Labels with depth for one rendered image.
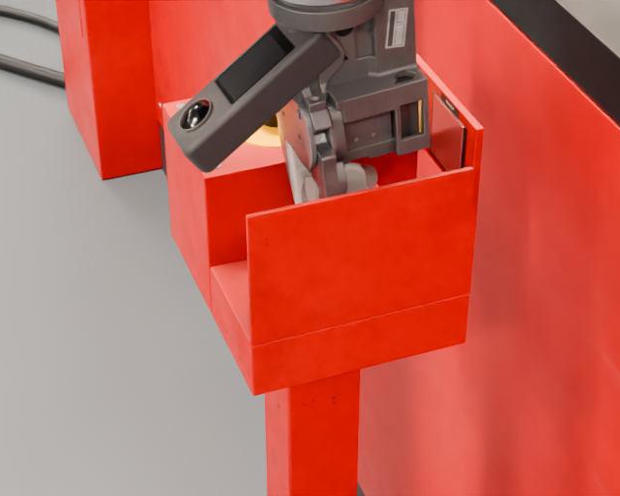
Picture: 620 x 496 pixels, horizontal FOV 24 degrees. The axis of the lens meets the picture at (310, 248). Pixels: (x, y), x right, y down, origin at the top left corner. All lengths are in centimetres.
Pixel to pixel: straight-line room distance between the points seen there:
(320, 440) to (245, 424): 78
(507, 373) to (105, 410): 86
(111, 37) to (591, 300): 135
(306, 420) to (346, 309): 18
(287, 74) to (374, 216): 11
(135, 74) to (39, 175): 25
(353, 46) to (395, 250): 14
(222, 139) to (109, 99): 144
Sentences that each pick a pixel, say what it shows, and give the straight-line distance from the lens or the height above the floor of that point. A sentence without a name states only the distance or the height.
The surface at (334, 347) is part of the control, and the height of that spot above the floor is 69.
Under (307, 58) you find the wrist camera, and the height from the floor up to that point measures 90.
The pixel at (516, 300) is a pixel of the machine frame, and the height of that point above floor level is 61.
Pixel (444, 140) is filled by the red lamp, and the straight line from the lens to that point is 96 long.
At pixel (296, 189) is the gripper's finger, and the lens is 97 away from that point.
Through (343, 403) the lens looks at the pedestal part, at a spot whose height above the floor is 56.
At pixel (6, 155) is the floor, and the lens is 248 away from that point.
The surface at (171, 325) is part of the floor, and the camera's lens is 208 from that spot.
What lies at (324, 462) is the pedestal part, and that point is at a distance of 115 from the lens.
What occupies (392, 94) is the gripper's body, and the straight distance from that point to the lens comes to 89.
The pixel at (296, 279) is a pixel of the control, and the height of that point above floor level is 75.
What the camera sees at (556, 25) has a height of 86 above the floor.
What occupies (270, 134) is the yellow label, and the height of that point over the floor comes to 78.
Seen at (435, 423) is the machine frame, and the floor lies 36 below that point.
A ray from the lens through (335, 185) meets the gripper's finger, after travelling 90.
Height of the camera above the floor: 132
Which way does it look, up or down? 37 degrees down
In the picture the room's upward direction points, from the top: straight up
